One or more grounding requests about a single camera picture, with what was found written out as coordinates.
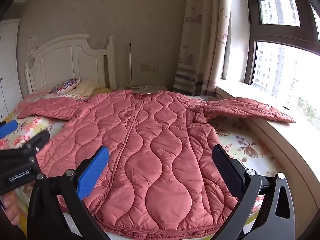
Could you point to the wall socket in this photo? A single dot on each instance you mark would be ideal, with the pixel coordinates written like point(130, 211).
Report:
point(148, 66)

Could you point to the purple patterned pillow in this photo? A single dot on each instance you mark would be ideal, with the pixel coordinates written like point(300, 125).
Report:
point(65, 85)

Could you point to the white bed headboard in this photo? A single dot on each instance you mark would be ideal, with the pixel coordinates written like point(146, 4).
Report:
point(62, 62)

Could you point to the metal pole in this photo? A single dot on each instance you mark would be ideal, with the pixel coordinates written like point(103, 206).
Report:
point(130, 65)

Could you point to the white wardrobe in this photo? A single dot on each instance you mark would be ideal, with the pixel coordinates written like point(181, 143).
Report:
point(8, 67)

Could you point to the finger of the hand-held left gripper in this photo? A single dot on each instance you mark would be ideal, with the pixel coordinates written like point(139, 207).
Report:
point(7, 128)
point(40, 138)

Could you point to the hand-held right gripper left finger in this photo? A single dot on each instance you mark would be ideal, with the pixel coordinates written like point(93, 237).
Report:
point(93, 172)

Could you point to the pale floral pillow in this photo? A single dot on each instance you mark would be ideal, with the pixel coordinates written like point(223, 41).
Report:
point(86, 87)

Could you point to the pink quilted jacket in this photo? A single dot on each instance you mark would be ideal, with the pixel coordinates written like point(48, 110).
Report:
point(155, 140)

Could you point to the dark framed window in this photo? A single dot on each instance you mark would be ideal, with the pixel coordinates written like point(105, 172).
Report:
point(275, 67)

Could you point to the printed beige curtain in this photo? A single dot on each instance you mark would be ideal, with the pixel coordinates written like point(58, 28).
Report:
point(200, 42)

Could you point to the floral bed sheet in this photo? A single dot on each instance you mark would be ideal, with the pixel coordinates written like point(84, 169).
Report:
point(240, 140)

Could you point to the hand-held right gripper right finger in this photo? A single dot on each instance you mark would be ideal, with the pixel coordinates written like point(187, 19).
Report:
point(226, 170)

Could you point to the beige window sill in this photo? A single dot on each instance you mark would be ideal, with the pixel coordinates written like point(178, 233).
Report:
point(287, 142)

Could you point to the wall switch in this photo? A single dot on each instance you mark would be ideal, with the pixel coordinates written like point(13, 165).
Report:
point(32, 51)

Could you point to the yellow blanket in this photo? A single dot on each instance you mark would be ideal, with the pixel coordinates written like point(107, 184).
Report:
point(103, 90)

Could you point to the person's left hand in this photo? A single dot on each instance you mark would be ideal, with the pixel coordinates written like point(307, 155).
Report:
point(8, 206)

